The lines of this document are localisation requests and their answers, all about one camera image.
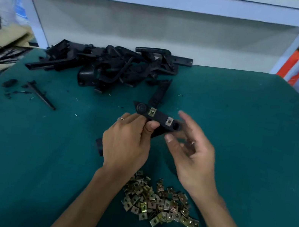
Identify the person's left hand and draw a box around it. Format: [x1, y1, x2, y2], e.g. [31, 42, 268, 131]
[95, 108, 162, 185]

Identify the person's right hand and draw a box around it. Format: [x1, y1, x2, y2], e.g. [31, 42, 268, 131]
[155, 109, 230, 202]

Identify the black plastic bracket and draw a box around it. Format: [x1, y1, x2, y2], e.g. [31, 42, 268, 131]
[94, 95, 187, 169]

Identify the pile of brass clip nuts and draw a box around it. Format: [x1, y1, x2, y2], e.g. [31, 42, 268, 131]
[117, 169, 208, 227]

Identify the pile of black plastic brackets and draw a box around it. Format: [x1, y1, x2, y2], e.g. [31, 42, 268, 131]
[20, 25, 195, 119]

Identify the person's left forearm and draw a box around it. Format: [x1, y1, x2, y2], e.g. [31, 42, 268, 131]
[46, 158, 134, 227]

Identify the green table cloth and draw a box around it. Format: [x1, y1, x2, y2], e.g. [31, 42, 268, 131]
[0, 25, 299, 227]

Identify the thin black plastic strip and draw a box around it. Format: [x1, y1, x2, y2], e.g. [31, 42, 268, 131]
[21, 79, 61, 112]

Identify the white printed sack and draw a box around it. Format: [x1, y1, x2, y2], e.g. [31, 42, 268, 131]
[0, 0, 33, 33]

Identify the white metal post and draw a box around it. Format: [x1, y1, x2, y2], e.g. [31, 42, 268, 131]
[12, 0, 57, 50]

